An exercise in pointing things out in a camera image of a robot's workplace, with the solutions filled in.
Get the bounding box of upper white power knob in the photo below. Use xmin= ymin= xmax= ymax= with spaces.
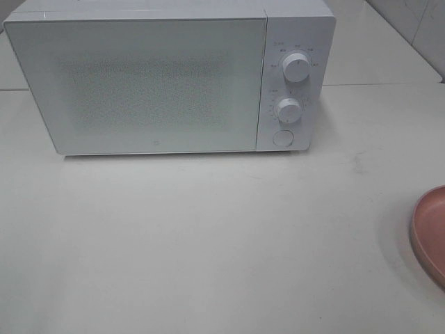
xmin=282 ymin=50 xmax=310 ymax=83

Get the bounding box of white microwave door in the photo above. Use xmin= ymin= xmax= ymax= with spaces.
xmin=6 ymin=19 xmax=266 ymax=155

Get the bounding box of round white door button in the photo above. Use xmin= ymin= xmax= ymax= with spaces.
xmin=273 ymin=130 xmax=294 ymax=147

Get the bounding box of white microwave oven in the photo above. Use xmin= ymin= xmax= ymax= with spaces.
xmin=3 ymin=1 xmax=336 ymax=154

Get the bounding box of pink round plate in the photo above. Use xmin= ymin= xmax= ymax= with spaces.
xmin=410 ymin=185 xmax=444 ymax=290

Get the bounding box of lower white timer knob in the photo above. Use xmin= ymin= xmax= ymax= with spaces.
xmin=275 ymin=98 xmax=302 ymax=124

